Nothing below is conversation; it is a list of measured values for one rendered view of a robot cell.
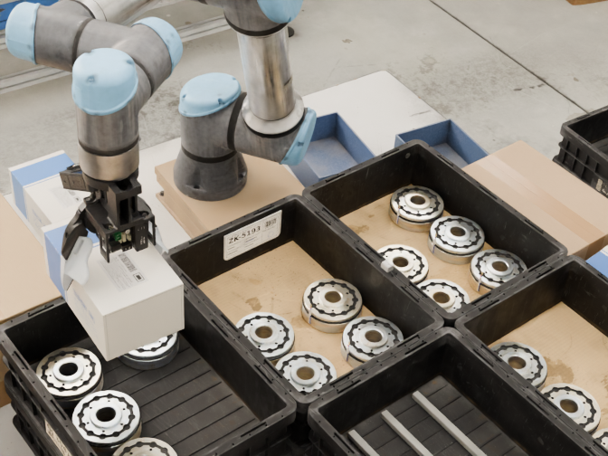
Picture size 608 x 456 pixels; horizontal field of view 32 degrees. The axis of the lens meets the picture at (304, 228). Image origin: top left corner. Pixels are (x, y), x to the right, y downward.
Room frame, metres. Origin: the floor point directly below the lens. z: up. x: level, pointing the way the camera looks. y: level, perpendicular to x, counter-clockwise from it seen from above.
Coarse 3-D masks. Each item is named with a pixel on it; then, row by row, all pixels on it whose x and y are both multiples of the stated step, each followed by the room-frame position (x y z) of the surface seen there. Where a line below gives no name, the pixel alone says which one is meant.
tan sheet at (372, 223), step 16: (368, 208) 1.59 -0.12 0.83; (384, 208) 1.60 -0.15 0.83; (352, 224) 1.54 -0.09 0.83; (368, 224) 1.55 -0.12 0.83; (384, 224) 1.55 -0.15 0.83; (368, 240) 1.50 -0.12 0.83; (384, 240) 1.51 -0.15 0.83; (400, 240) 1.51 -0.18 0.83; (416, 240) 1.51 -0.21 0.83; (432, 256) 1.47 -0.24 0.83; (432, 272) 1.43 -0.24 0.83; (448, 272) 1.43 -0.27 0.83; (464, 272) 1.43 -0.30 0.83; (464, 288) 1.39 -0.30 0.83
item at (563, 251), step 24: (408, 144) 1.68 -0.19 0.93; (360, 168) 1.59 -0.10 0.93; (456, 168) 1.61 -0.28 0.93; (312, 192) 1.51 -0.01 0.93; (480, 192) 1.55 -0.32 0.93; (336, 216) 1.45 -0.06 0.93; (360, 240) 1.39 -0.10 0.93; (552, 240) 1.43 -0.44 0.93; (504, 288) 1.30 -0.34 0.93; (456, 312) 1.23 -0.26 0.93
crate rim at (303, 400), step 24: (192, 240) 1.35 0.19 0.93; (168, 264) 1.29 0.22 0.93; (192, 288) 1.24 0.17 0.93; (408, 288) 1.28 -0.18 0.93; (216, 312) 1.19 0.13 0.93; (432, 312) 1.23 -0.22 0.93; (240, 336) 1.14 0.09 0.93; (264, 360) 1.10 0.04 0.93; (384, 360) 1.11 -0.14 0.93; (288, 384) 1.05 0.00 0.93; (336, 384) 1.06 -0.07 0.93
